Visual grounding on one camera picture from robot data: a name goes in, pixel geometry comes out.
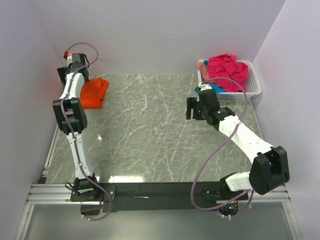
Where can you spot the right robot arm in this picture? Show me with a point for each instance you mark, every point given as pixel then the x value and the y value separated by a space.
pixel 269 164

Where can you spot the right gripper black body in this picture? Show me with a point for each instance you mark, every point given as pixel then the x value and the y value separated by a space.
pixel 201 112

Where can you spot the right aluminium rail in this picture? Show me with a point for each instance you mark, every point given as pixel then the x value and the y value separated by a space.
pixel 277 195

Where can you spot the orange t shirt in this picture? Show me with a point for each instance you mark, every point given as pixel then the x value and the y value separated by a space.
pixel 92 93

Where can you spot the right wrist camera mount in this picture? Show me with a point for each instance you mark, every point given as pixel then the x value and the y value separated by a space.
pixel 202 87

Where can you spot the light pink t shirt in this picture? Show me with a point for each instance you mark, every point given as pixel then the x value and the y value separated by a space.
pixel 205 74

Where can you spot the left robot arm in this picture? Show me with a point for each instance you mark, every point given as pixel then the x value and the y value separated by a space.
pixel 72 120

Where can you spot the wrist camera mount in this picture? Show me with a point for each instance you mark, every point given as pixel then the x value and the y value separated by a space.
pixel 202 87
pixel 67 56

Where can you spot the teal blue t shirt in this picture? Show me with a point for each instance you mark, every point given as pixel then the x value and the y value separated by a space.
pixel 214 86

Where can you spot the white plastic laundry basket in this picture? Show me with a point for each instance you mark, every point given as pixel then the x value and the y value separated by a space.
pixel 252 84

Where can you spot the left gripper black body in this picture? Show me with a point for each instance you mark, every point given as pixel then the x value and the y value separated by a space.
pixel 68 67

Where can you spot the magenta t shirt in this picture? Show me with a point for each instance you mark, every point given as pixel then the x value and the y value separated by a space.
pixel 226 66

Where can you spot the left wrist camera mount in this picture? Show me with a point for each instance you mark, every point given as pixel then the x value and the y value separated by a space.
pixel 67 56

